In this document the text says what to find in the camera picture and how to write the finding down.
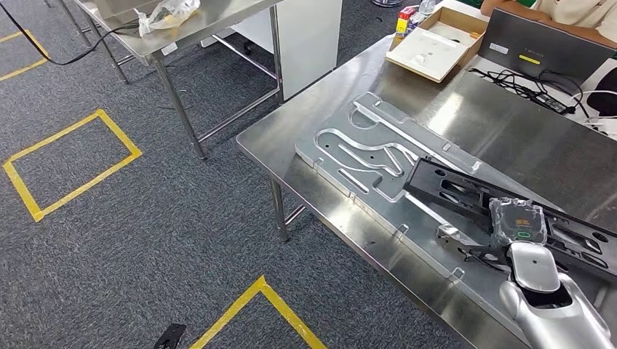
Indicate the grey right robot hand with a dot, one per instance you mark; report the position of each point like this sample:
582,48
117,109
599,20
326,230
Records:
518,221

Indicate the black plastic plate frame part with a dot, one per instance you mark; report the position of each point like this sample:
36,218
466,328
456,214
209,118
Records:
462,192

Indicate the stainless steel workbench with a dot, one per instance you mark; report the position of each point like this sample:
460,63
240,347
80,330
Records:
289,125

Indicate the black rounded object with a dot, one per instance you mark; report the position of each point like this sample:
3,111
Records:
605,96

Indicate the stamped sheet metal plate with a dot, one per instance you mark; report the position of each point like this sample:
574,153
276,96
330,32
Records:
366,173

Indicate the dark grey laptop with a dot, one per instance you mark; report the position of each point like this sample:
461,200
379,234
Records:
544,41

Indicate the cardboard box with white insert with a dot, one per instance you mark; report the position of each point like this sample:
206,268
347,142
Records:
429,53

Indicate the person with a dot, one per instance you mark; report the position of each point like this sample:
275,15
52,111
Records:
573,12

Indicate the red yellow small carton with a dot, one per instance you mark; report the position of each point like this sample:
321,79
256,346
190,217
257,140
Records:
404,24

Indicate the clear plastic bottle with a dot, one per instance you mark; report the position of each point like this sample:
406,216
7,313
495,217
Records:
426,7

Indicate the white cabinet panel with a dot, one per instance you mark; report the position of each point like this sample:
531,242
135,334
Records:
308,43

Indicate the stainless steel table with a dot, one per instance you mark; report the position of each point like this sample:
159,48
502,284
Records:
202,24

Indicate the clear crumpled plastic bag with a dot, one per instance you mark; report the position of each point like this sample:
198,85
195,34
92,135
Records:
168,14

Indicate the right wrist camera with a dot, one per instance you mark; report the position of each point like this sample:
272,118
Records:
448,232

